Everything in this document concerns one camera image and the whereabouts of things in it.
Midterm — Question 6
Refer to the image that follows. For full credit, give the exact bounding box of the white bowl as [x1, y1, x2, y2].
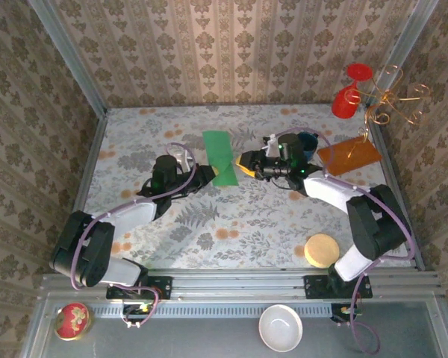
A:
[258, 304, 304, 353]

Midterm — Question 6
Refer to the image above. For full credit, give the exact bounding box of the small controller board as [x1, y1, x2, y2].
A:
[122, 302, 152, 316]
[331, 302, 363, 321]

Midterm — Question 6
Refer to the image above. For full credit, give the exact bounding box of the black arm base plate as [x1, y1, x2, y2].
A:
[105, 274, 172, 301]
[303, 274, 373, 300]

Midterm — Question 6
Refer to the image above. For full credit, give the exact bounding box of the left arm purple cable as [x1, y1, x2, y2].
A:
[69, 142, 198, 329]

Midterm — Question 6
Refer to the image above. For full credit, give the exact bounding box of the red embroidered round tin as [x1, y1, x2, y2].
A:
[54, 301, 94, 342]

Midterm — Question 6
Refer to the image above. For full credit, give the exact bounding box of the dark blue mug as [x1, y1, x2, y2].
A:
[296, 132, 320, 161]

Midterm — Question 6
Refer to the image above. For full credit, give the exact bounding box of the aluminium frame post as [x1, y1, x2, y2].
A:
[28, 0, 108, 116]

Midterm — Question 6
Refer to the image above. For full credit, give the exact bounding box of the red plastic wine glass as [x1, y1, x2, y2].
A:
[331, 63, 373, 120]

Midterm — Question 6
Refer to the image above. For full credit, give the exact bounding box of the floral patterned table cover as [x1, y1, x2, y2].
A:
[67, 104, 414, 270]

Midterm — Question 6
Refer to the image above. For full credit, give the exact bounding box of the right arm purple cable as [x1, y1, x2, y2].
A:
[274, 128, 414, 355]

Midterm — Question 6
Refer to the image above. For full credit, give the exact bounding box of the gold wire stand orange base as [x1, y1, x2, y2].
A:
[317, 63, 432, 178]

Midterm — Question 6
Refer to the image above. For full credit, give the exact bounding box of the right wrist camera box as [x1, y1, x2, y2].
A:
[263, 134, 281, 157]

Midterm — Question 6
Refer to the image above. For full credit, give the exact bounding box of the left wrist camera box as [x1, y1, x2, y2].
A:
[171, 151, 195, 173]

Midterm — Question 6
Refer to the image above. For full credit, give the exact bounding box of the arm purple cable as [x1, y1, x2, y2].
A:
[69, 142, 198, 329]
[274, 128, 414, 355]

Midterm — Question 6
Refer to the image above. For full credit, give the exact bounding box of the aluminium side rail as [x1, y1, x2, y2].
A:
[367, 107, 426, 271]
[54, 111, 109, 273]

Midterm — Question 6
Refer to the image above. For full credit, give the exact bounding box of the aluminium front frame rail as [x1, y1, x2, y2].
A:
[40, 267, 444, 299]

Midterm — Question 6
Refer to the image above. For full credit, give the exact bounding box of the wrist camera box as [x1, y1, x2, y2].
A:
[171, 151, 195, 173]
[263, 134, 281, 157]

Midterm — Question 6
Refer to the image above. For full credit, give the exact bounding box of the round yellow cork disc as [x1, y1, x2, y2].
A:
[304, 233, 340, 269]

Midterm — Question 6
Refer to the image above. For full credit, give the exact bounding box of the grey slotted cable duct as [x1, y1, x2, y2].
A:
[89, 301, 333, 318]

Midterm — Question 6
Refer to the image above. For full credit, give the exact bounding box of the gold wire glass rack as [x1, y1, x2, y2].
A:
[365, 0, 440, 109]

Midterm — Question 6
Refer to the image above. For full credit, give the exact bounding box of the green paper sheet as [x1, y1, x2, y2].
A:
[202, 129, 240, 186]

